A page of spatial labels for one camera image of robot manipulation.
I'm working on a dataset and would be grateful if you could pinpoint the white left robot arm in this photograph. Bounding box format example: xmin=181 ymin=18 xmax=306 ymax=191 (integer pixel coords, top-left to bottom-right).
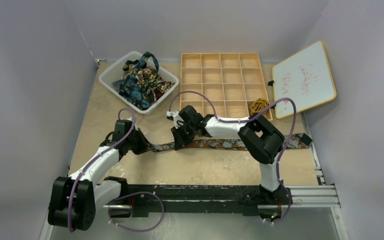
xmin=47 ymin=119 xmax=151 ymax=232

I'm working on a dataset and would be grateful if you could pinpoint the brown floral tie pile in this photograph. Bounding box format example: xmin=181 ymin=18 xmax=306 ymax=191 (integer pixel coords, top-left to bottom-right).
xmin=111 ymin=60 xmax=175 ymax=103

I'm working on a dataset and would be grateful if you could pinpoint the blue floral tie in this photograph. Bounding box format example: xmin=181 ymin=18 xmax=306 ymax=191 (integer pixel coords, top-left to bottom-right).
xmin=119 ymin=51 xmax=159 ymax=110

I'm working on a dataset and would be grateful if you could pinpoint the whiteboard with wooden frame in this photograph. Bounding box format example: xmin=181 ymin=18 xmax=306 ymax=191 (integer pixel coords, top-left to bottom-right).
xmin=272 ymin=40 xmax=337 ymax=113

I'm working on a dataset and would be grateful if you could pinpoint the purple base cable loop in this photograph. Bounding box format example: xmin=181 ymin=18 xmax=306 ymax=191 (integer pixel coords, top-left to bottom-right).
xmin=108 ymin=191 xmax=166 ymax=233

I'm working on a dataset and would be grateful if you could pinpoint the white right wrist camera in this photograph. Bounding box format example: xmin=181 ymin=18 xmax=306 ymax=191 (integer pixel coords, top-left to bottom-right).
xmin=166 ymin=111 xmax=184 ymax=129

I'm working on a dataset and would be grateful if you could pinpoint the white plastic basket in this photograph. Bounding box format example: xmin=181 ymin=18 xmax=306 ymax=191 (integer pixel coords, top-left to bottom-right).
xmin=98 ymin=51 xmax=179 ymax=115

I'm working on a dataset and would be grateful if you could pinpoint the wooden compartment tray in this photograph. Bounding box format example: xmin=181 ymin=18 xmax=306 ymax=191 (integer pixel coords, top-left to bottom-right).
xmin=178 ymin=53 xmax=271 ymax=118

